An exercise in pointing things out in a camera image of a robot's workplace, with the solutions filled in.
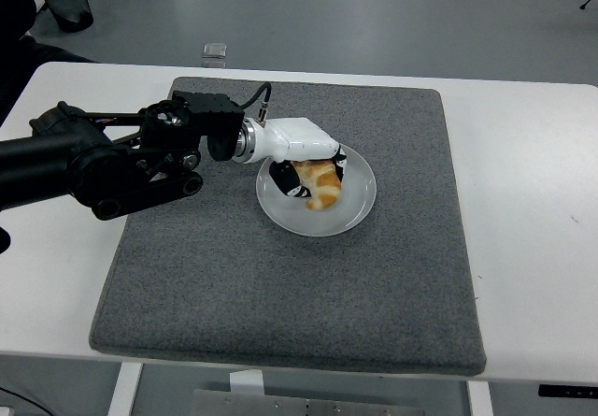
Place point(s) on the black table control panel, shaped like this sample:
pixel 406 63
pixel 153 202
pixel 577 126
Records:
pixel 567 391

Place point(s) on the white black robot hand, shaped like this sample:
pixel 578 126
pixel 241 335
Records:
pixel 294 138

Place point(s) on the silver floor socket cover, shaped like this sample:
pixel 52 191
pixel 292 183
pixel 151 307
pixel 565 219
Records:
pixel 214 64
pixel 215 50

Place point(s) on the golden croissant bread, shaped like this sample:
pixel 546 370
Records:
pixel 324 184

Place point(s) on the white table leg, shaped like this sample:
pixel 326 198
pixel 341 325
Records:
pixel 123 390
pixel 479 399

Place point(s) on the round grey plate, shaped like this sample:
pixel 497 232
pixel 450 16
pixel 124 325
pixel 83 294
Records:
pixel 357 196

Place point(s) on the black bin with clear liner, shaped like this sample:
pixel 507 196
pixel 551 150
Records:
pixel 67 0

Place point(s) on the white label under table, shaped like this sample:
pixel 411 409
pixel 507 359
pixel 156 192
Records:
pixel 246 381

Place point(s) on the grey felt mat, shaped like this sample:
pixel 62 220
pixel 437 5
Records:
pixel 280 294

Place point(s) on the black tripod leg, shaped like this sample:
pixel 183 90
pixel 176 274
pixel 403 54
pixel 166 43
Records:
pixel 589 1

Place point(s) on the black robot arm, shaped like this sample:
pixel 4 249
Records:
pixel 93 163

